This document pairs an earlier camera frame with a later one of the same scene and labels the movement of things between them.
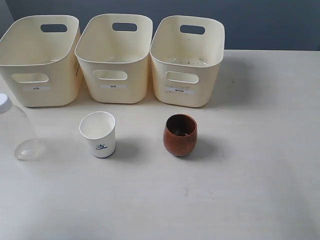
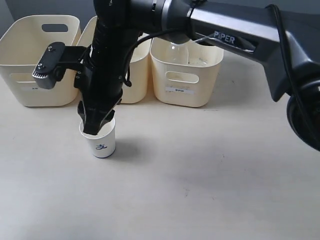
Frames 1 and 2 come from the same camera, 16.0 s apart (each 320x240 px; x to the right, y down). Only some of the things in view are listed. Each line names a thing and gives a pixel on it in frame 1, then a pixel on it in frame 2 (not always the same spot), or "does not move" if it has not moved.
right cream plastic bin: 186,53 does not move
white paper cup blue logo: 99,128 does not move
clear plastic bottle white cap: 16,133 → 190,52
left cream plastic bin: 39,59 does not move
